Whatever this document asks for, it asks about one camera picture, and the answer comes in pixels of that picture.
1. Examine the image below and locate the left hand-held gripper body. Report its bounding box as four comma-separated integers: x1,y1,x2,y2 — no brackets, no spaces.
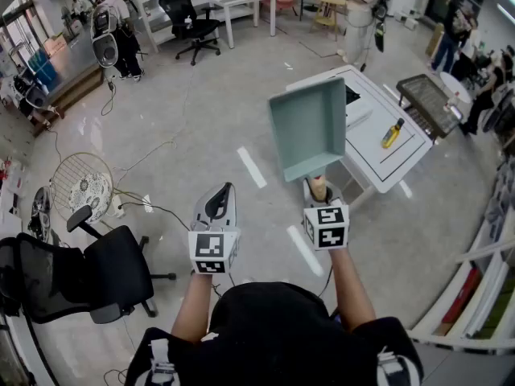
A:
187,220,242,276

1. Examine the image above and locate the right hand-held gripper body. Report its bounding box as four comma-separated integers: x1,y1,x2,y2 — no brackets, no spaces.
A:
303,203,350,252

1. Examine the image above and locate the black object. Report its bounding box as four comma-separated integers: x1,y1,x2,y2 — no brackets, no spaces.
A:
344,84,374,131

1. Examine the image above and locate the person's left forearm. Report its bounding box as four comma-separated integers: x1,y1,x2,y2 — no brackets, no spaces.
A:
171,271,214,343

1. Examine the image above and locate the person's right forearm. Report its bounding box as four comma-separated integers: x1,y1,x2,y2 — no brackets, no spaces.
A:
329,247,377,333

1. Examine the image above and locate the white table with black lines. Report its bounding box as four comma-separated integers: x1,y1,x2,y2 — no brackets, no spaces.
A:
286,64,435,212

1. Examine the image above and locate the white power strip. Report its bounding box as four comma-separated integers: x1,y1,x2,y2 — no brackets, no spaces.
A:
106,193,126,220

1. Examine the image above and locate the yellow oil bottle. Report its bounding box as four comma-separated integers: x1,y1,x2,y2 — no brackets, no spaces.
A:
381,117,406,150

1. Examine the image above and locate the black office chair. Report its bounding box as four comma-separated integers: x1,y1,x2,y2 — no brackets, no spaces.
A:
0,205,178,325
158,0,222,67

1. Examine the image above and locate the person's black shirt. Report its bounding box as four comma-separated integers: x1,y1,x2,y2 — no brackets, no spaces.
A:
124,315,426,386

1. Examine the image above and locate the dark wicker coffee table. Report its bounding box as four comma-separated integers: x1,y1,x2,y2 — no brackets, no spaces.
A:
396,73,464,142

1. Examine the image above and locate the round white side table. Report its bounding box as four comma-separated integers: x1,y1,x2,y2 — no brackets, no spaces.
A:
439,72,472,106

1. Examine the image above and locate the metal counter on wooden base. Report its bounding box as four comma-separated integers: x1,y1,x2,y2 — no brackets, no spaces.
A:
23,26,105,112

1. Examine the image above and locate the yellow round table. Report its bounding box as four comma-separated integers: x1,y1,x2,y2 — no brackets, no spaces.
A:
310,0,348,42

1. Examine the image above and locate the white shelving unit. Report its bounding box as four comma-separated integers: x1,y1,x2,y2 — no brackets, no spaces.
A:
128,0,258,54

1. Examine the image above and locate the pale floor cable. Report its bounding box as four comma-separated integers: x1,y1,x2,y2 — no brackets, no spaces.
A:
100,66,196,176

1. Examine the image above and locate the wire chair with patterned cushion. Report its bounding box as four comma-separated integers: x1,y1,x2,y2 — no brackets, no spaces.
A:
50,152,116,224

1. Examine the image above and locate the white shoulder strap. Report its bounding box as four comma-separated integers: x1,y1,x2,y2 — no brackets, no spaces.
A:
376,347,407,386
148,338,178,386

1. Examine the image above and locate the white wall shelf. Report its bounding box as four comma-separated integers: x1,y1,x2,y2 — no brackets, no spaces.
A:
406,162,515,355

